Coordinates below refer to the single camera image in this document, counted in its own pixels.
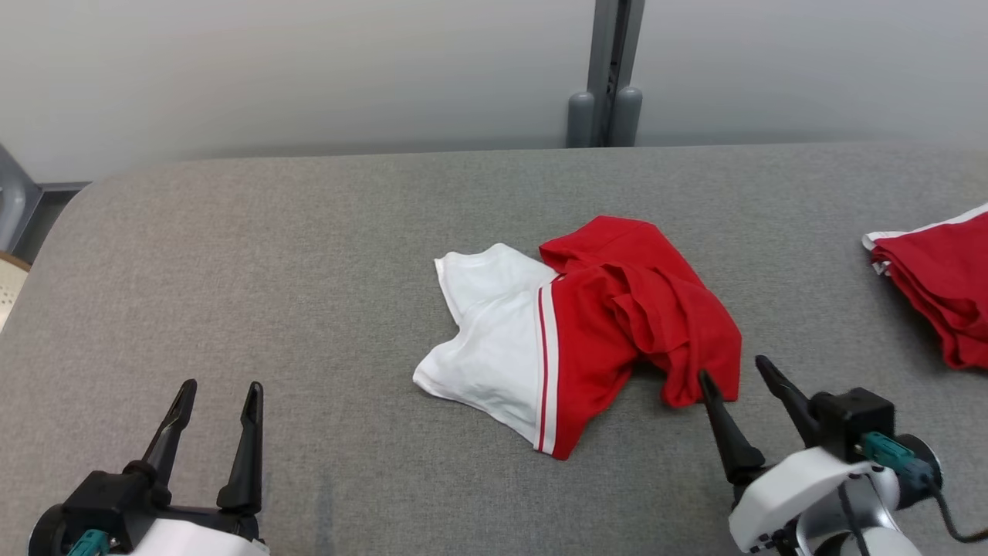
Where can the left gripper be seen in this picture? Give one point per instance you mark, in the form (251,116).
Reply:
(116,510)

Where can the grey metal frame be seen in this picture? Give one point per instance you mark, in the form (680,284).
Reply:
(15,201)

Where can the grey metal post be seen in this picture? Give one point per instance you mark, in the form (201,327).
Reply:
(610,62)

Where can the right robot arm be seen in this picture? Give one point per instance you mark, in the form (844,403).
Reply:
(888,544)

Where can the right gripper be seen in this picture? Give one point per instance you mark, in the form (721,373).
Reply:
(795,486)

